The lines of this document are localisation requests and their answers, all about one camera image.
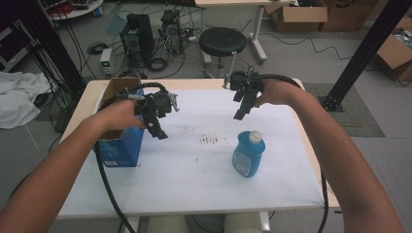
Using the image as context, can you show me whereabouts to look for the black metal frame post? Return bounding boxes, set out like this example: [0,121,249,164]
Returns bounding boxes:
[320,0,412,113]

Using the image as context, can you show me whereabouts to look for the long black floor cable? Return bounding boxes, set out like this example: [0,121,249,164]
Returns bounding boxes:
[257,31,355,61]

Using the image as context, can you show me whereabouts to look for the large black computer tower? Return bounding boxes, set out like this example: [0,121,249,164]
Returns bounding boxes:
[119,13,156,69]

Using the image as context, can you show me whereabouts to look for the small black computer tower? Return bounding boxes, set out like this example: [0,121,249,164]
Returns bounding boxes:
[160,9,185,55]

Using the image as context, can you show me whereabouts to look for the tall brown cardboard box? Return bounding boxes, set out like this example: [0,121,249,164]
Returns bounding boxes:
[318,0,381,33]

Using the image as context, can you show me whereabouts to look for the white power supply unit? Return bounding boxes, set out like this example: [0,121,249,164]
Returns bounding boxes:
[99,48,114,78]

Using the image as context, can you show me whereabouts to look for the person's right leg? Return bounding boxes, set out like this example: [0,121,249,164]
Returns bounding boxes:
[223,211,263,233]

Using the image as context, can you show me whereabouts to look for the person's left hand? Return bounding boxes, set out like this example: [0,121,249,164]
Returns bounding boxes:
[96,99,147,132]

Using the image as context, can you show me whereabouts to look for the blue bottle with white cap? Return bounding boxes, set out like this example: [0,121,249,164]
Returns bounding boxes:
[231,129,266,179]

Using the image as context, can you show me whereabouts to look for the white table sheet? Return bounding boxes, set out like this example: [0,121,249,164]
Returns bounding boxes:
[57,88,326,218]

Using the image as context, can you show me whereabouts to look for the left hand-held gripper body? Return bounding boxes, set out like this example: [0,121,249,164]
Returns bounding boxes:
[134,91,181,123]

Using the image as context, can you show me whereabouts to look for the white cloth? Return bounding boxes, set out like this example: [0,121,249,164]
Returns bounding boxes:
[0,70,51,130]

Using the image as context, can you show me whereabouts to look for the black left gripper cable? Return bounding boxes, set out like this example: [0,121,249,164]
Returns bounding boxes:
[93,82,169,233]

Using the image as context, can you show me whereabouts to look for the person's right hand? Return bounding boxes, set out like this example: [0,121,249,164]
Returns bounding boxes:
[254,79,301,108]

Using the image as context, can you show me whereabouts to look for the round white table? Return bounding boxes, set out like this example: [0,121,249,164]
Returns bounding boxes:
[38,0,105,21]

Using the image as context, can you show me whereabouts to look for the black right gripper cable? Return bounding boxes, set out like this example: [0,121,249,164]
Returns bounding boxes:
[256,73,330,233]

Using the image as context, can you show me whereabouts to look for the blue cardboard box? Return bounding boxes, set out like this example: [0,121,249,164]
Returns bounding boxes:
[93,77,146,168]

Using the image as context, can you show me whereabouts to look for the cardboard box with contents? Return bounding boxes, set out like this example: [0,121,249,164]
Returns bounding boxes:
[374,15,412,83]

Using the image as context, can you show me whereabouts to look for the black round stool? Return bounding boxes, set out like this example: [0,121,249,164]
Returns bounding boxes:
[198,26,248,80]

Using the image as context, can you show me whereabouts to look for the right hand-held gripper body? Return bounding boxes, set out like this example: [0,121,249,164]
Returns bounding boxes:
[223,50,264,94]

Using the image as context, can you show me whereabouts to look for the black stand with cables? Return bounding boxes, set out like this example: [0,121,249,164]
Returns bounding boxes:
[11,0,86,96]

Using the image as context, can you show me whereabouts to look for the open flat cardboard box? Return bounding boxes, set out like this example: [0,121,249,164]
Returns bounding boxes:
[264,0,329,33]

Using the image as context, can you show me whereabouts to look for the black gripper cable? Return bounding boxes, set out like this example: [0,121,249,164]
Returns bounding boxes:
[256,73,330,233]
[93,82,169,233]

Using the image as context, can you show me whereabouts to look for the coiled black cable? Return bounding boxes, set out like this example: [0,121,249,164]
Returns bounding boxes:
[147,56,170,73]

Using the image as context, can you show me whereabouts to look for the white background desk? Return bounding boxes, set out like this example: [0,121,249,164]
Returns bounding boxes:
[193,0,299,64]

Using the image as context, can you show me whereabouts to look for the gray floor mat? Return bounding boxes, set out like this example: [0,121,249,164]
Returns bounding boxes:
[302,82,386,138]

